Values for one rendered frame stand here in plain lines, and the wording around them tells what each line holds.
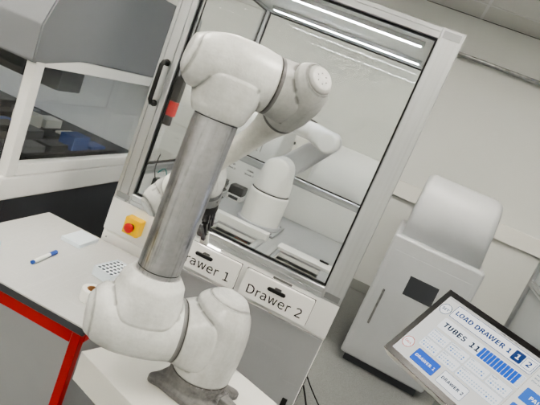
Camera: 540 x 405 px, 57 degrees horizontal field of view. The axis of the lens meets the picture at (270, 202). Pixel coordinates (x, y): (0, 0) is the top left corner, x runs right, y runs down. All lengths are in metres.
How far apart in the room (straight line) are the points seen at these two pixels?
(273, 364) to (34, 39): 1.50
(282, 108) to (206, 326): 0.53
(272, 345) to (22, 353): 0.89
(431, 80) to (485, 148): 3.26
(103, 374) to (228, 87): 0.74
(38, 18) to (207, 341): 1.34
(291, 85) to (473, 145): 4.05
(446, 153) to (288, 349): 3.35
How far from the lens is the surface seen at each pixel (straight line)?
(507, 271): 5.25
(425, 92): 1.82
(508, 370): 1.68
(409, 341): 1.76
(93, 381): 1.35
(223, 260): 1.98
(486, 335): 1.74
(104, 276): 1.87
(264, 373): 2.11
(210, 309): 1.21
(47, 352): 1.74
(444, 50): 1.84
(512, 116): 5.09
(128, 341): 1.18
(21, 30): 2.10
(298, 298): 1.94
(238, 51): 1.05
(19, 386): 1.86
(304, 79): 1.07
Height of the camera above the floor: 1.62
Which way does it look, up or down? 13 degrees down
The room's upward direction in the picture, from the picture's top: 22 degrees clockwise
